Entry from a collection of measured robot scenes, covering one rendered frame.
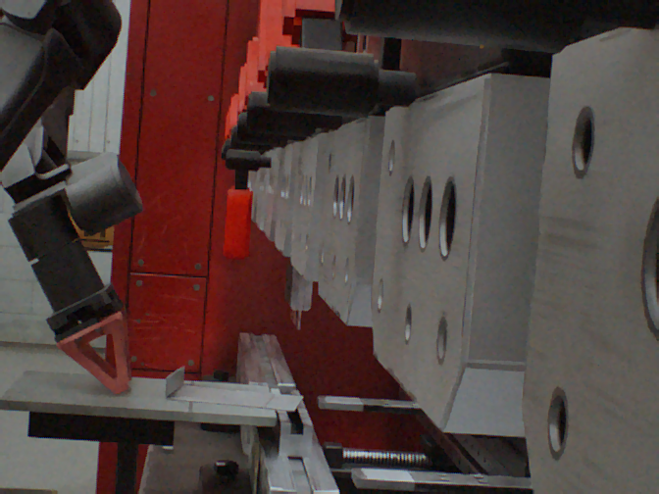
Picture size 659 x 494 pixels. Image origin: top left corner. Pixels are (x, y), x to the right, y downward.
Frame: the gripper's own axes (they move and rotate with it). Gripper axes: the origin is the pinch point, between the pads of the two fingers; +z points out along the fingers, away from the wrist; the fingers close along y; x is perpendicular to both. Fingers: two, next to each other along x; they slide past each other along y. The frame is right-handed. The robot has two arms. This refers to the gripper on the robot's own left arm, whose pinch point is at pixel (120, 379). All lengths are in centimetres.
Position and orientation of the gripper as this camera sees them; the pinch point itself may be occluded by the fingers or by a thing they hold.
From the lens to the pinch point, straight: 132.8
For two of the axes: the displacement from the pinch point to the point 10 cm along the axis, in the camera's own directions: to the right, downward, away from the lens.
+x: -8.9, 4.4, -0.7
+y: -1.0, -0.5, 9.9
